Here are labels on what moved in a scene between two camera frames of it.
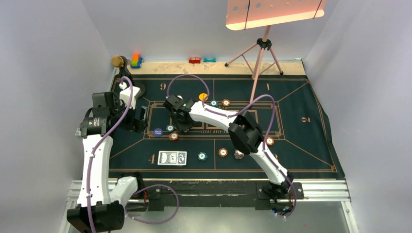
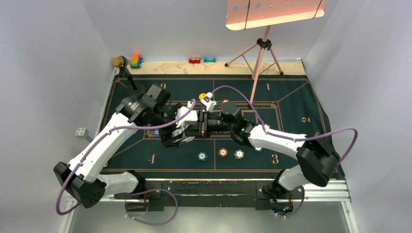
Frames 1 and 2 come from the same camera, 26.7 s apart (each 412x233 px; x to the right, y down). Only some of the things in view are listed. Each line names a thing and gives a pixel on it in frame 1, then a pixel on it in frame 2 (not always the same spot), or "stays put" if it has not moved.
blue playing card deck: (171, 158) -> (179, 131)
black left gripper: (131, 124) -> (166, 138)
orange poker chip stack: (223, 152) stays put
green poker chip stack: (202, 156) stays put
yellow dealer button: (202, 96) stays put
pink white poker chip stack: (238, 155) stays put
